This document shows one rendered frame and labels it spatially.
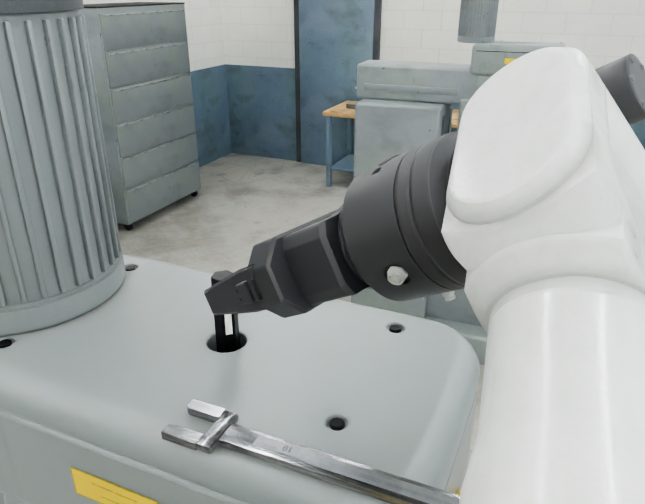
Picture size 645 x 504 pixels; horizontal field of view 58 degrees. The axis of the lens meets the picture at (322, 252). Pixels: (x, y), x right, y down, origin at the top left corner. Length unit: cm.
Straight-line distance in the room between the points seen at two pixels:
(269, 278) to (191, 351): 18
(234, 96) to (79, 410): 781
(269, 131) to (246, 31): 129
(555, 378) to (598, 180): 7
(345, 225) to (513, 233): 14
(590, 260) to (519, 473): 8
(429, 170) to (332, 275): 9
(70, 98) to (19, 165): 8
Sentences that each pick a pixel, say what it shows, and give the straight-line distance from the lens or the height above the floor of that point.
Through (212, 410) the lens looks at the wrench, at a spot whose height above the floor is 190.
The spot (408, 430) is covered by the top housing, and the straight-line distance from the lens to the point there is 46.
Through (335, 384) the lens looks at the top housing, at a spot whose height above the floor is 189.
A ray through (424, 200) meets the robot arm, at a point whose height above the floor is 209.
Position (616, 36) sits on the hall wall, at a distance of 690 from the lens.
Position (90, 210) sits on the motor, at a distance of 61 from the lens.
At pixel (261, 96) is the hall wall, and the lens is 803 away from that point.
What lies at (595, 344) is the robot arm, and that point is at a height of 208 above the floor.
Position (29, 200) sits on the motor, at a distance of 57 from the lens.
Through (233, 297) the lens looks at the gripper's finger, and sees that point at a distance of 42.
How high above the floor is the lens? 219
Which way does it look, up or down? 25 degrees down
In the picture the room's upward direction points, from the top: straight up
